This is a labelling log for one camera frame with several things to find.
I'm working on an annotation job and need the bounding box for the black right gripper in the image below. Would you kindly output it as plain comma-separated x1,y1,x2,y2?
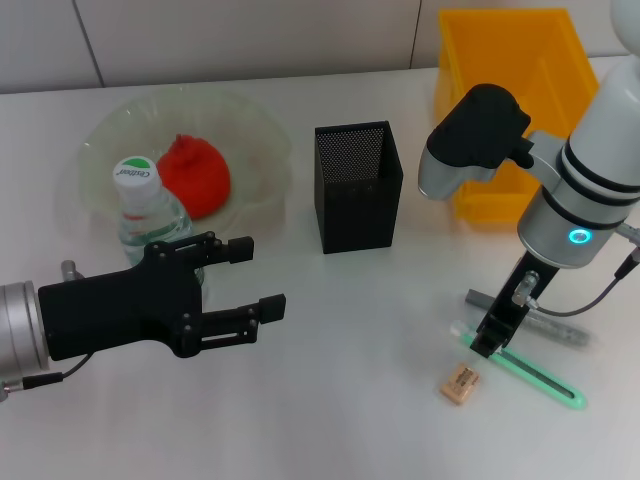
472,249,561,359

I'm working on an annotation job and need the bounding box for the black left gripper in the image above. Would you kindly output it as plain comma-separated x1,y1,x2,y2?
37,230,288,363

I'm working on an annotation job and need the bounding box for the mint green utility knife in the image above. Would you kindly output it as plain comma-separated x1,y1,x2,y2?
449,319,587,412

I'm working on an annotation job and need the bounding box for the clear green-label water bottle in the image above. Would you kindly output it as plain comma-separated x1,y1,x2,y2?
112,155,207,287

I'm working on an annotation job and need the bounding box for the red orange fruit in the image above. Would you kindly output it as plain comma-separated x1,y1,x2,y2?
155,132,233,222

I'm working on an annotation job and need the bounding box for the grey glitter pen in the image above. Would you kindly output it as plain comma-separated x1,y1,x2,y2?
464,288,592,349

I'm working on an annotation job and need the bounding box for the tan eraser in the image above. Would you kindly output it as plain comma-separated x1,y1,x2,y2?
438,363,485,406

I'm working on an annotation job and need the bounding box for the black mesh pen holder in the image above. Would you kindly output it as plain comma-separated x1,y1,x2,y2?
313,120,405,255

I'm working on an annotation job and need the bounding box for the clear glass fruit plate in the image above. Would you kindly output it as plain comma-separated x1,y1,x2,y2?
79,87,295,237

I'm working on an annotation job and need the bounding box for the yellow plastic bin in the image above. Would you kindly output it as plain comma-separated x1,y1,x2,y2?
432,7,601,224

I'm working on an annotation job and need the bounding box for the right gripper cable with plugs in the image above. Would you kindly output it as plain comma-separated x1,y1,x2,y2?
512,222,640,318

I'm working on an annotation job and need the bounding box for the gripper cable with plugs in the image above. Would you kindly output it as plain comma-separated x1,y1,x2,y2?
0,259,94,404
512,222,640,318

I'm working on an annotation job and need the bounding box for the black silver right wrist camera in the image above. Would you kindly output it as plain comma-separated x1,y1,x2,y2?
417,83,565,203

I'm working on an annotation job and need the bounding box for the left gripper cable with plugs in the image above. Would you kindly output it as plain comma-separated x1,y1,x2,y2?
0,259,94,404

